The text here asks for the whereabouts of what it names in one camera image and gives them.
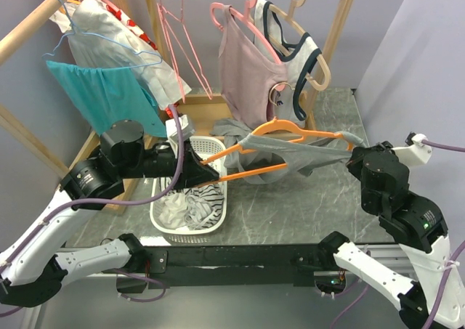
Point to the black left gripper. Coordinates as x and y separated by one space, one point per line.
193 172

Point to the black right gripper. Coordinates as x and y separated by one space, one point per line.
352 165

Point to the black white striped tank top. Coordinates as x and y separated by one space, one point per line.
206 206

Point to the grey tank top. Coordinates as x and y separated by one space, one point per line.
265 160

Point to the orange plastic hanger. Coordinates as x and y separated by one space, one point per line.
287 130

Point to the thin pink wire hanger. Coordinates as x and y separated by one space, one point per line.
165 29

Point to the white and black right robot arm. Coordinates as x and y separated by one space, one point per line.
435 299

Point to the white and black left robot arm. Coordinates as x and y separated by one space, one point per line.
33 270

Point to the mauve tank top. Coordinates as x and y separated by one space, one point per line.
246 75

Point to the white navy trimmed tank top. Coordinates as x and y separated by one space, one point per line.
299 59

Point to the thick pink plastic hanger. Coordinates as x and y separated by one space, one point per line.
245 19

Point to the white perforated plastic basket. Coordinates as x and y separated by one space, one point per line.
205 147

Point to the wooden left clothes rack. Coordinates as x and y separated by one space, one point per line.
33 96

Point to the teal garment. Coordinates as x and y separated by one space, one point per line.
105 96

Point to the white red patterned garment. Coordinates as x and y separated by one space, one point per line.
134 27

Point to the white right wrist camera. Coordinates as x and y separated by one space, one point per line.
415 152

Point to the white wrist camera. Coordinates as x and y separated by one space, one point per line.
415 152
179 127

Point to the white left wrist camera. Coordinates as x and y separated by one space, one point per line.
179 127

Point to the blue wire hanger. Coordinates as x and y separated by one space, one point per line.
75 30

